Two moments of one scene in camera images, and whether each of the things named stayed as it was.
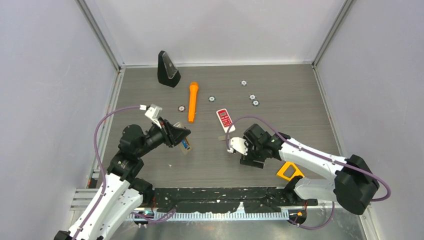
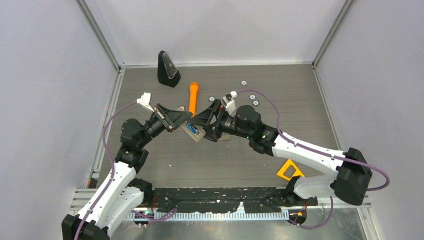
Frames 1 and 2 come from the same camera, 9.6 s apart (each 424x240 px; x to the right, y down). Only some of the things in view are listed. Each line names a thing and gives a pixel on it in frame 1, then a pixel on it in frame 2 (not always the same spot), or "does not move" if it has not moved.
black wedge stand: [168, 74] does not move
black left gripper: [172, 135] to [172, 118]
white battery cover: [238, 144] to [229, 103]
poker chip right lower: [256, 103] does not move
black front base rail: [254, 199] does not move
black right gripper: [249, 158] to [206, 117]
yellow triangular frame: [297, 173] does not move
